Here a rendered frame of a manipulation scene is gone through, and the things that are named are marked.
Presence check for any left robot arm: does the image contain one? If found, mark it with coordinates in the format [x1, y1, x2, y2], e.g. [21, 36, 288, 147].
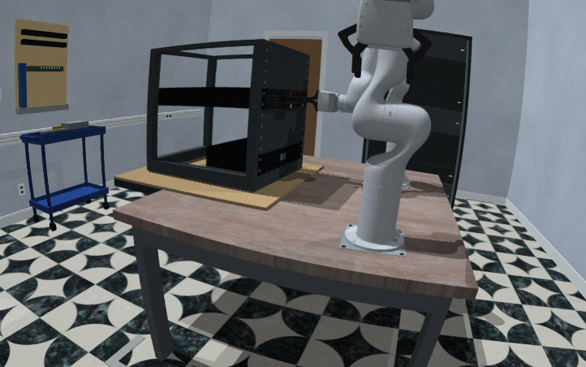
[345, 50, 431, 252]

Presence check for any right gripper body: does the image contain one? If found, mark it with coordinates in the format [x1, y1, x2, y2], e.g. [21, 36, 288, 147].
[317, 91, 332, 112]

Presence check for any black metal rack frame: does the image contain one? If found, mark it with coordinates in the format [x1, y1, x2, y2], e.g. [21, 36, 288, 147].
[147, 39, 310, 193]

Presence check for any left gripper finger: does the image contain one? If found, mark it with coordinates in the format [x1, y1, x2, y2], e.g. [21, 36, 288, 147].
[338, 24, 368, 78]
[403, 29, 432, 84]

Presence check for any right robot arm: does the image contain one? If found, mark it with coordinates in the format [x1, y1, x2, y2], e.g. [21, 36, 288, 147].
[328, 37, 420, 153]

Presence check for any tan flat board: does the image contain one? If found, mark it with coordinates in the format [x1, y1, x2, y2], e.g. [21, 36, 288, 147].
[114, 163, 324, 211]

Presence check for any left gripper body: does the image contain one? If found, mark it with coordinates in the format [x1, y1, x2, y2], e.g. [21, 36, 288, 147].
[356, 0, 413, 52]

